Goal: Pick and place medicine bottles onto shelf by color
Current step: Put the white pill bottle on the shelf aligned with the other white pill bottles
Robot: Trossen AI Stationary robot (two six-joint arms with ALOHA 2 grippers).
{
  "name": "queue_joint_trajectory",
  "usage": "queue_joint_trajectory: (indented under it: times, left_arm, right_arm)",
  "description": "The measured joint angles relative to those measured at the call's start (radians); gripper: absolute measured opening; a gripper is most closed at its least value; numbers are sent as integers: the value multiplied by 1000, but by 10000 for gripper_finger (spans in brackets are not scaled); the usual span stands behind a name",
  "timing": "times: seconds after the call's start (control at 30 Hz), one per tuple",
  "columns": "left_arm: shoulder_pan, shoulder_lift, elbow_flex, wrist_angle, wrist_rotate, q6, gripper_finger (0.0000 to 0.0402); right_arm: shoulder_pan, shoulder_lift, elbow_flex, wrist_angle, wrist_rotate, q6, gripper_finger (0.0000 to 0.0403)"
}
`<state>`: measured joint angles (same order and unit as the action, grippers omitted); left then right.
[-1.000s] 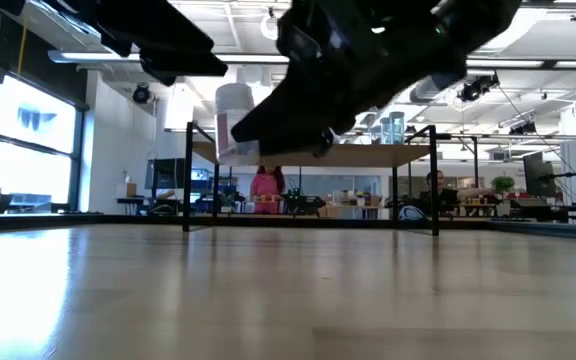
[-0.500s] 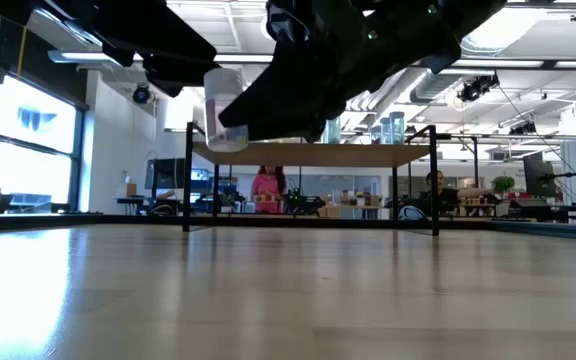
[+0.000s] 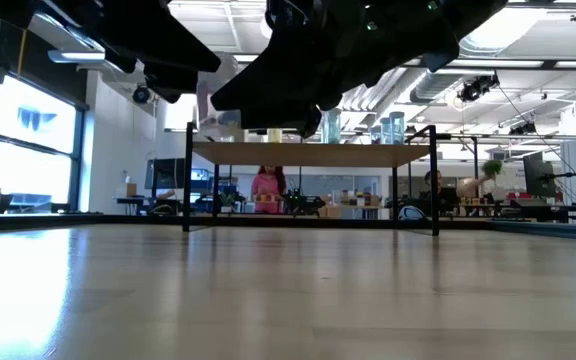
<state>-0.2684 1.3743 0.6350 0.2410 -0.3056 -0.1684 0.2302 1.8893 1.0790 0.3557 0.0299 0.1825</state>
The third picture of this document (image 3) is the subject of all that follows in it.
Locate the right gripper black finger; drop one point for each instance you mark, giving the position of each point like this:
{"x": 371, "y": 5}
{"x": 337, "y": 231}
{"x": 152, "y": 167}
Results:
{"x": 278, "y": 119}
{"x": 293, "y": 75}

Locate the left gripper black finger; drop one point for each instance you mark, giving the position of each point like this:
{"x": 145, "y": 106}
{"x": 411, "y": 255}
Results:
{"x": 158, "y": 35}
{"x": 168, "y": 82}

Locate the green medicine bottle white cap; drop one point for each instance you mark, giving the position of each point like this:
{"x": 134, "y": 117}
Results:
{"x": 332, "y": 126}

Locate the person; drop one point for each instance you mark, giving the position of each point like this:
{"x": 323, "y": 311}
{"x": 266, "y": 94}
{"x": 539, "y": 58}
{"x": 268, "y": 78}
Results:
{"x": 268, "y": 189}
{"x": 438, "y": 195}

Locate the white ceiling pipes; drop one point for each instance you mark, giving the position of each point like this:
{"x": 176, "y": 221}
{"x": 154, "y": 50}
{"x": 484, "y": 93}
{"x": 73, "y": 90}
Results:
{"x": 373, "y": 97}

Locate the black background robot arms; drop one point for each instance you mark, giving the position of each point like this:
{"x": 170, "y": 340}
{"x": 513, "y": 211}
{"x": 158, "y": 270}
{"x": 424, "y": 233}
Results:
{"x": 303, "y": 202}

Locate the black monitor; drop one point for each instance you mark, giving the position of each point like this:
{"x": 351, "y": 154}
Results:
{"x": 539, "y": 175}
{"x": 168, "y": 172}

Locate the small green plant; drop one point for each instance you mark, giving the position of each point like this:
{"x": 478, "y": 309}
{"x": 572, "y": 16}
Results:
{"x": 227, "y": 201}

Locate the cardboard box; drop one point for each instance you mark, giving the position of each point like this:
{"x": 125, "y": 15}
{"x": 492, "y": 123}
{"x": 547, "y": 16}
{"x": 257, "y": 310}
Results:
{"x": 126, "y": 189}
{"x": 329, "y": 211}

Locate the large bright window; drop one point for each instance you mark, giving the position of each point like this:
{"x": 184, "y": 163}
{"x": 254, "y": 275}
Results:
{"x": 33, "y": 125}

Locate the green potted plant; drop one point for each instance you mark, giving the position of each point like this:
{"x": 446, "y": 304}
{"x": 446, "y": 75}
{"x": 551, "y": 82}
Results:
{"x": 491, "y": 167}

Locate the black round ceiling camera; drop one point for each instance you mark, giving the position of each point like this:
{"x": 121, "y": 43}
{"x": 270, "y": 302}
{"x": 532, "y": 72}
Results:
{"x": 141, "y": 94}

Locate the wooden shelf with black frame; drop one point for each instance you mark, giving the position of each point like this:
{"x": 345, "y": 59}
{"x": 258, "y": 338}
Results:
{"x": 308, "y": 155}

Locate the silver ventilation duct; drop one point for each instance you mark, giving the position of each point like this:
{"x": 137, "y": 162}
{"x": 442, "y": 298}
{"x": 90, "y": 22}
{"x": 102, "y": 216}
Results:
{"x": 433, "y": 87}

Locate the black aluminium table frame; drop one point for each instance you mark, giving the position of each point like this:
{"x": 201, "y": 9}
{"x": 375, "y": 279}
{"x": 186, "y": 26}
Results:
{"x": 93, "y": 220}

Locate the black ceiling camera rig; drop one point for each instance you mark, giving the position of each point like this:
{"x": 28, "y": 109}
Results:
{"x": 523, "y": 129}
{"x": 475, "y": 88}

